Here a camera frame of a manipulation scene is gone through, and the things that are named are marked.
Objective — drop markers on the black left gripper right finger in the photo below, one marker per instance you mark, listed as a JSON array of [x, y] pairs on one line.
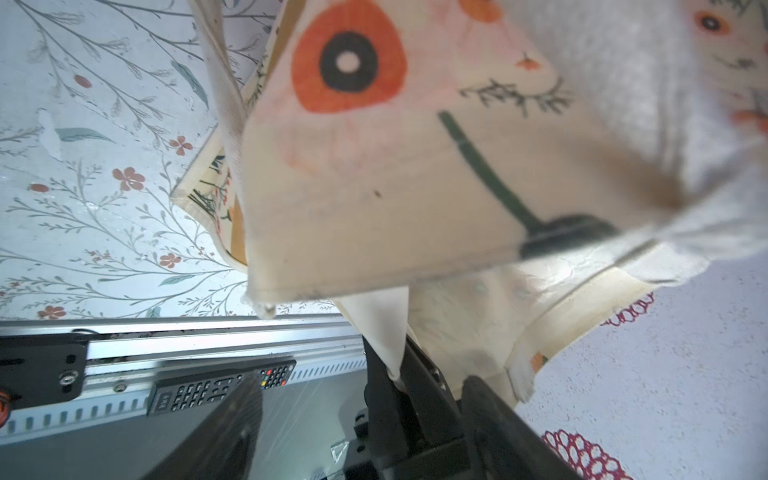
[[500, 444]]

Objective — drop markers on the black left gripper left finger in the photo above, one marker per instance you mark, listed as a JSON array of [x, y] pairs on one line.
[[224, 444]]

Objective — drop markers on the cream floral canvas bag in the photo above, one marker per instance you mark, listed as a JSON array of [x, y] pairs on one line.
[[496, 177]]

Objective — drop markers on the black remote control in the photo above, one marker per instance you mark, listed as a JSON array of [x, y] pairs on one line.
[[209, 385]]

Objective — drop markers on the aluminium front rail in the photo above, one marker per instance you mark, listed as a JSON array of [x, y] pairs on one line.
[[126, 357]]

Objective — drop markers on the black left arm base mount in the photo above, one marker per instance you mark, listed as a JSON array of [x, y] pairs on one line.
[[40, 370]]

